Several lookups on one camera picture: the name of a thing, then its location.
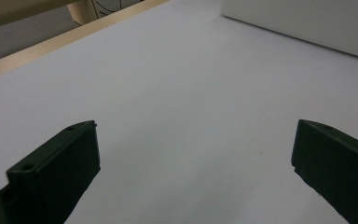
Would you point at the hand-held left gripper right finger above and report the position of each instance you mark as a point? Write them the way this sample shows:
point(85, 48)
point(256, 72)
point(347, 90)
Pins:
point(338, 168)

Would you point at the light wooden desk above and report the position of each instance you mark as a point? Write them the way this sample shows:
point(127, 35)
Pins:
point(28, 11)

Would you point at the light wooden table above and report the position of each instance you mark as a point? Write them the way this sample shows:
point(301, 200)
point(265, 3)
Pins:
point(59, 39)

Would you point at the white foam board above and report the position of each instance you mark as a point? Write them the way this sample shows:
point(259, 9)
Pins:
point(183, 93)

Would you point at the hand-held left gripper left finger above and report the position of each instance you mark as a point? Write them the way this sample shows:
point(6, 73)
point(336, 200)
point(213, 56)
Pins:
point(59, 174)

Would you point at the white plastic bin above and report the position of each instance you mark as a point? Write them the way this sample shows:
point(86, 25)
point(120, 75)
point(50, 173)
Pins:
point(307, 21)

